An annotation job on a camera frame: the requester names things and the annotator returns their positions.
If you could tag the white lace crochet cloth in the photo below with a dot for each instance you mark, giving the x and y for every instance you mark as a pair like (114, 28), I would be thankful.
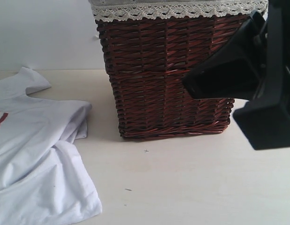
(123, 10)

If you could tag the dark brown wicker basket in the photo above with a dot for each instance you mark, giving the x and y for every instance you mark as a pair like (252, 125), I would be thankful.
(146, 60)

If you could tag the white t-shirt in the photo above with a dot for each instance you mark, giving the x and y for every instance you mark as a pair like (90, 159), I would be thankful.
(43, 180)

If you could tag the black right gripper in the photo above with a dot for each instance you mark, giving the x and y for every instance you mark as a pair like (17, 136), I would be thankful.
(237, 69)

